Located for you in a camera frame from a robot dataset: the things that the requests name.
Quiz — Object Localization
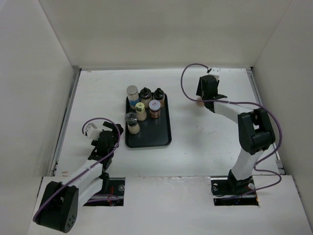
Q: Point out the yellow cap spice bottle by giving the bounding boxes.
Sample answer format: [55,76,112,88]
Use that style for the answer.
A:
[135,102,147,121]

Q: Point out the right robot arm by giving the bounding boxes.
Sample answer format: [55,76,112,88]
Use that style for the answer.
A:
[196,75,276,194]

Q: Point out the black cap spice bottle front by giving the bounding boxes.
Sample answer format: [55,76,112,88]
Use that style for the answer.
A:
[139,87,152,109]

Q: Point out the pink cap spice bottle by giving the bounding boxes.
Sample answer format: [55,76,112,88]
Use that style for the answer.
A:
[196,100,204,107]

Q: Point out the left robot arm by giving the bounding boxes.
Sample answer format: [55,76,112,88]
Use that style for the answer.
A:
[33,118,125,233]

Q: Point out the black plastic tray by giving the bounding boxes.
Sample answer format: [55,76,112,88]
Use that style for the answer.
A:
[125,96,172,148]

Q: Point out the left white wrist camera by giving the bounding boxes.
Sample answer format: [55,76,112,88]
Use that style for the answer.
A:
[83,122,102,140]

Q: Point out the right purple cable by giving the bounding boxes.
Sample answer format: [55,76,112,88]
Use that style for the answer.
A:
[180,63,283,199]

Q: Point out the purple cable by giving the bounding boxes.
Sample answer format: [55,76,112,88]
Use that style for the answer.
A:
[33,117,122,221]
[180,63,283,199]

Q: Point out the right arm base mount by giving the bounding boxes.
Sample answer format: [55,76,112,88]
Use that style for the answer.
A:
[211,170,259,206]

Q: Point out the silver cap blue label bottle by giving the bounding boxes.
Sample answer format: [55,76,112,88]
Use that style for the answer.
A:
[126,85,140,110]

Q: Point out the white lid red logo jar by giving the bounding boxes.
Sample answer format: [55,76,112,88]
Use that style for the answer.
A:
[149,100,161,118]

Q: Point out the black cap spice bottle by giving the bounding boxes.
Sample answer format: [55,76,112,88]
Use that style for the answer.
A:
[139,87,152,109]
[153,88,165,100]

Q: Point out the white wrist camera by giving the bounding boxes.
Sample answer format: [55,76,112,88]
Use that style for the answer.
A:
[207,67,221,81]
[83,122,102,140]

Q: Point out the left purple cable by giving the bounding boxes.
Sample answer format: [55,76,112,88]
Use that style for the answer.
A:
[33,117,122,221]

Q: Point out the grey clear cap spice bottle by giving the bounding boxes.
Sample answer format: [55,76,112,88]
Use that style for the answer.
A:
[125,112,140,135]

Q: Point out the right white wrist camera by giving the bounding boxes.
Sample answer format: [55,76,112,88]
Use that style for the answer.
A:
[207,67,221,81]

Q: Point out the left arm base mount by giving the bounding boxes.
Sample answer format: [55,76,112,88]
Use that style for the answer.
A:
[84,173,126,207]

